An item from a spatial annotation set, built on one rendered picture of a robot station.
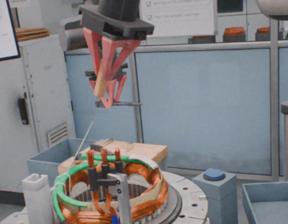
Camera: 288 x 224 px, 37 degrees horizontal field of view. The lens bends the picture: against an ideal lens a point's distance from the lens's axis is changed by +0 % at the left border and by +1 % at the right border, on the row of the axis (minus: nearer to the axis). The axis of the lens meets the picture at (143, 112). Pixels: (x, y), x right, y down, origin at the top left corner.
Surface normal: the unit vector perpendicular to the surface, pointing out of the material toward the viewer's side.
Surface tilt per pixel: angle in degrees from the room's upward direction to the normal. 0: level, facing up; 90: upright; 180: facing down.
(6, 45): 83
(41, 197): 90
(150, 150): 0
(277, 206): 0
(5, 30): 83
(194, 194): 0
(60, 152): 90
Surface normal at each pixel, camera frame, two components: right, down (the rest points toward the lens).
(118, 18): 0.13, 0.44
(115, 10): -0.12, 0.38
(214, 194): -0.68, 0.26
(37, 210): -0.42, 0.28
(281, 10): -0.62, 0.77
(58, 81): 0.92, 0.03
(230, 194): 0.73, 0.12
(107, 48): -0.66, 0.49
